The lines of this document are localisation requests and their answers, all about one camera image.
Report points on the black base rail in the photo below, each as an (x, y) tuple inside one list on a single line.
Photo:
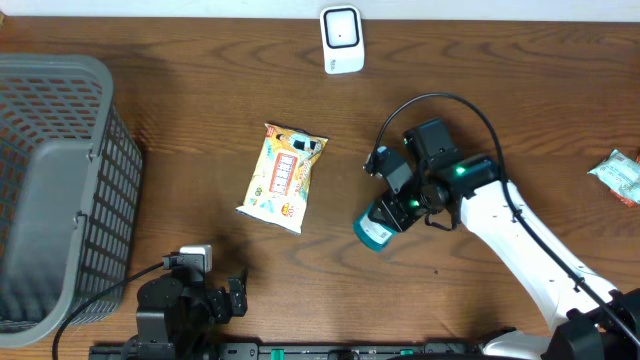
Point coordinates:
[(253, 351)]

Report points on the yellow snack bag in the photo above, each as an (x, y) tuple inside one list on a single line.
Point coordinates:
[(279, 187)]

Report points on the white barcode scanner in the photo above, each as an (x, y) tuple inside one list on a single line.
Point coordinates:
[(342, 39)]

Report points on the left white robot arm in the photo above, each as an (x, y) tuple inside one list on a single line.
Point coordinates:
[(176, 312)]

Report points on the teal Listerine mouthwash bottle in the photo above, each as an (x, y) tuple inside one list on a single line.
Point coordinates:
[(375, 235)]

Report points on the grey plastic shopping basket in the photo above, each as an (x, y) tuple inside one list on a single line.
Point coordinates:
[(70, 181)]

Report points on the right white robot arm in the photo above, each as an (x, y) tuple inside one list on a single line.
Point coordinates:
[(588, 317)]

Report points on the red Top chocolate bar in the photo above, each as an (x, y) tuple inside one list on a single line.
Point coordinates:
[(626, 179)]

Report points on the light blue wet wipes pack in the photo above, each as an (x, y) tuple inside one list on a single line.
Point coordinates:
[(604, 171)]

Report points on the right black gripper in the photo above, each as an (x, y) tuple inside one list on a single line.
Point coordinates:
[(395, 216)]

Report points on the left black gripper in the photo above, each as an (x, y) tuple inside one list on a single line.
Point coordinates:
[(223, 310)]

